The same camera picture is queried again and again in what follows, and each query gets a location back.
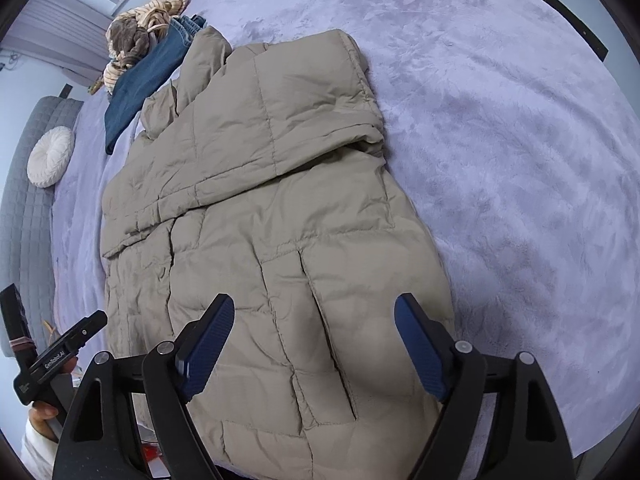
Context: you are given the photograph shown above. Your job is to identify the lavender plush bed blanket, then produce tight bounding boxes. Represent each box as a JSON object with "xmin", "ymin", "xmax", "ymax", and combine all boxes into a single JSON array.
[{"xmin": 52, "ymin": 0, "xmax": 639, "ymax": 455}]

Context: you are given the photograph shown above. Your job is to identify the black strip on wall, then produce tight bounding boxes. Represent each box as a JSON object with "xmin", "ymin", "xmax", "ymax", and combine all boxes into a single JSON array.
[{"xmin": 542, "ymin": 0, "xmax": 608, "ymax": 62}]

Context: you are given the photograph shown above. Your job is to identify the round white pillow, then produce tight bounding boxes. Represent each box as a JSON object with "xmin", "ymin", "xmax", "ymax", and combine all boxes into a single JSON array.
[{"xmin": 26, "ymin": 126, "xmax": 75, "ymax": 188}]

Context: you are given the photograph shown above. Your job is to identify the white sleeve forearm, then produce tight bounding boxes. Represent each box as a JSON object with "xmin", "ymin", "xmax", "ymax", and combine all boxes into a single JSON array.
[{"xmin": 20, "ymin": 420, "xmax": 58, "ymax": 480}]

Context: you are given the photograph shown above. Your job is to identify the beige puffer jacket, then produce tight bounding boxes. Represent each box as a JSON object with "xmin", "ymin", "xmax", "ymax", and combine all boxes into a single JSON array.
[{"xmin": 101, "ymin": 27, "xmax": 454, "ymax": 479}]

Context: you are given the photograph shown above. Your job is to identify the grey quilted headboard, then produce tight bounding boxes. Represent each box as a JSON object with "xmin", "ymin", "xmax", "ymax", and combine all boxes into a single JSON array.
[{"xmin": 0, "ymin": 96, "xmax": 82, "ymax": 351}]

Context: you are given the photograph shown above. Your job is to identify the brown beige clothes pile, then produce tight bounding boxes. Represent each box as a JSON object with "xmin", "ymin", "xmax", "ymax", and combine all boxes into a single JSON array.
[{"xmin": 88, "ymin": 0, "xmax": 190, "ymax": 94}]

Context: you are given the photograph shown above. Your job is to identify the person's left hand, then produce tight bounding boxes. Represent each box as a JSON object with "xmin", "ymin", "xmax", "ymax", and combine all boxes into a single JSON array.
[{"xmin": 28, "ymin": 401, "xmax": 58, "ymax": 434}]

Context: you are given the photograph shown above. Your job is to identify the folded blue jeans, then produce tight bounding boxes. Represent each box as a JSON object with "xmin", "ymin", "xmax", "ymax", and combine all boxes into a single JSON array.
[{"xmin": 104, "ymin": 14, "xmax": 206, "ymax": 155}]

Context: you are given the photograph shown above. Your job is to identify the grey curtain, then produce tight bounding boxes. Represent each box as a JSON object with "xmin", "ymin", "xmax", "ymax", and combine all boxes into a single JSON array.
[{"xmin": 1, "ymin": 0, "xmax": 112, "ymax": 87}]

